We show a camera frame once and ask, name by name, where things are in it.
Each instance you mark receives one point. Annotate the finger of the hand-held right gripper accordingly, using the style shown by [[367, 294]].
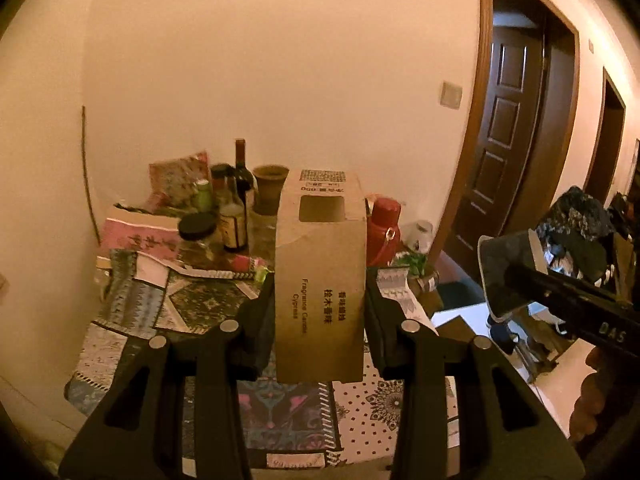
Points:
[[507, 270]]

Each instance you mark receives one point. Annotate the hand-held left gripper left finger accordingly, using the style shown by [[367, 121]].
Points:
[[262, 325]]

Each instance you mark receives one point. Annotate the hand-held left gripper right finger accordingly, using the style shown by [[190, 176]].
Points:
[[380, 325]]

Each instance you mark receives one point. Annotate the brown cardboard box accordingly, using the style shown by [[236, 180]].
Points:
[[320, 285]]

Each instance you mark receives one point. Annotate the person's right hand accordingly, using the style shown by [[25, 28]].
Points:
[[592, 395]]

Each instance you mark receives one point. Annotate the dark doormat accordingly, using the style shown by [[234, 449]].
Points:
[[460, 295]]

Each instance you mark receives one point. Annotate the pink wrapper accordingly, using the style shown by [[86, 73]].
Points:
[[250, 266]]

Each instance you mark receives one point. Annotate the dark shoe white sole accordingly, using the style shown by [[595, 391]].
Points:
[[502, 335]]

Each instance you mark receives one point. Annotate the patchwork tablecloth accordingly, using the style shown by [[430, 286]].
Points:
[[200, 305]]

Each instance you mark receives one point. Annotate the white flat board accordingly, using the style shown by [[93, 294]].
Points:
[[460, 317]]

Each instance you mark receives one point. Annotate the green leafy plant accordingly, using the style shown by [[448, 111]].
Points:
[[412, 264]]

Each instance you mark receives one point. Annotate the dark clothes pile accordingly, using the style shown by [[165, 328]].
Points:
[[580, 220]]

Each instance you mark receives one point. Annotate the large glass jar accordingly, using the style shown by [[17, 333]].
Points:
[[262, 235]]

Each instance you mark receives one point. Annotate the white lidded glass jar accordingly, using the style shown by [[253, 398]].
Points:
[[422, 235]]

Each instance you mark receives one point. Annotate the red thermos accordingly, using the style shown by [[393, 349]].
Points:
[[384, 232]]

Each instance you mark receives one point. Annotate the clear labelled liquor bottle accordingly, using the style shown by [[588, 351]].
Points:
[[234, 225]]

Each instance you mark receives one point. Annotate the black lidded glass jar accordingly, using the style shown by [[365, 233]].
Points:
[[197, 240]]

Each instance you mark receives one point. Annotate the brown panelled door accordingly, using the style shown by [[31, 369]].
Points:
[[505, 160]]

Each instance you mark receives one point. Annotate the brown ceramic cup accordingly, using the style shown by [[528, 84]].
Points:
[[270, 187]]

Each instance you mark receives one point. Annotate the green capped bottle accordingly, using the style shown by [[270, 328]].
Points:
[[202, 195]]

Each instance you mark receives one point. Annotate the dark wine bottle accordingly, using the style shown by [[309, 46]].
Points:
[[242, 175]]

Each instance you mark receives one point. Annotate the brown lidded jar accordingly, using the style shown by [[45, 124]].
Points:
[[221, 177]]

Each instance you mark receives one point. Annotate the pink printed carton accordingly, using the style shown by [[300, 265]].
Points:
[[135, 232]]

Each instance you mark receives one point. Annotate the floral patterned box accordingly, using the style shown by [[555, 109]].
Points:
[[177, 180]]

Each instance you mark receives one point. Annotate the thin wooden stick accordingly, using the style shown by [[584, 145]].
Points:
[[90, 180]]

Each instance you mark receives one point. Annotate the dark wooden door frame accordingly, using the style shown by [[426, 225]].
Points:
[[620, 135]]

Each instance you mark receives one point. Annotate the beige light switch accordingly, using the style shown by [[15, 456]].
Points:
[[451, 95]]

